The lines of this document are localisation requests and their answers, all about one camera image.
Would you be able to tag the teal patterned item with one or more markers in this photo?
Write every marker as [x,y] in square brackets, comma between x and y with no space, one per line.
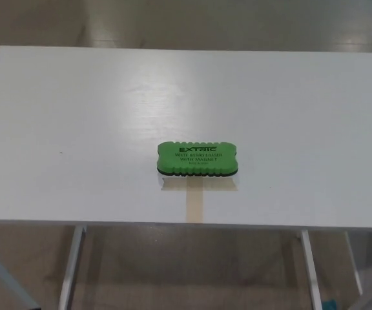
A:
[328,305]

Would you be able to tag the narrow beige tape strip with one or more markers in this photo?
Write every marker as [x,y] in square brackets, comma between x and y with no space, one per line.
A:
[194,206]

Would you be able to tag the green whiteboard eraser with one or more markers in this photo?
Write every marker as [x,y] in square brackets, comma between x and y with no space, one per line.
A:
[199,158]

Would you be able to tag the thin white table leg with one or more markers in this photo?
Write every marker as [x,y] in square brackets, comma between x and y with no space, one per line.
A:
[354,264]

